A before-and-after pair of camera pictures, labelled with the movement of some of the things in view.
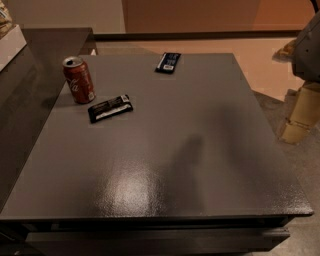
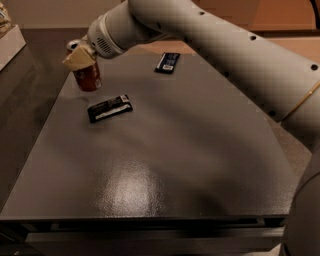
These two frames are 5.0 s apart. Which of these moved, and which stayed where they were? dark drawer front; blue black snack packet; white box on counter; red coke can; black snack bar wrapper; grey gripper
Moved: grey gripper; red coke can
Stayed: blue black snack packet; black snack bar wrapper; white box on counter; dark drawer front
